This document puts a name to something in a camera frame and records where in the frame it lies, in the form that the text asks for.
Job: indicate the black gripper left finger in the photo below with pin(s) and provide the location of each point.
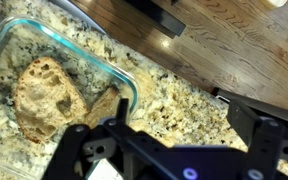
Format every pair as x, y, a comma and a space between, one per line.
81, 148

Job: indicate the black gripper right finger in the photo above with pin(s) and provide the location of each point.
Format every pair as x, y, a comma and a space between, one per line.
265, 135

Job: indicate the slice of sourdough bread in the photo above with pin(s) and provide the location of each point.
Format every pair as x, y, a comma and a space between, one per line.
46, 99

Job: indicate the clear glass baking dish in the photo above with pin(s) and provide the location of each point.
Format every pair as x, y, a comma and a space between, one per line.
23, 40

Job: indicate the white stool seat corner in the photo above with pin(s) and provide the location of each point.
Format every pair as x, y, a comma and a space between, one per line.
272, 4

